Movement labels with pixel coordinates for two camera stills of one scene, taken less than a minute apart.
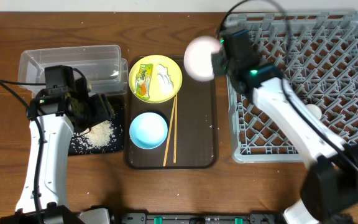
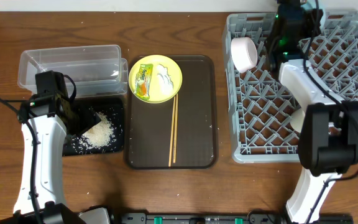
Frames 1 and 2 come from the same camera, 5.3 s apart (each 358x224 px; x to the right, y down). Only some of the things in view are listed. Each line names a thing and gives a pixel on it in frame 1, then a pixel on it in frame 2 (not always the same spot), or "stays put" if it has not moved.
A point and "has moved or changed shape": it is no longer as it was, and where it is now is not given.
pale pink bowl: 197,60 has moved or changed shape
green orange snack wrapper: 142,82 stays put
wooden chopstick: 169,135 has moved or changed shape
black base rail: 250,218 stays put
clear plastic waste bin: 103,66 stays put
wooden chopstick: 175,129 stays put
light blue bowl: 148,130 to 311,5
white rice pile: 100,134 stays put
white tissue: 165,81 stays put
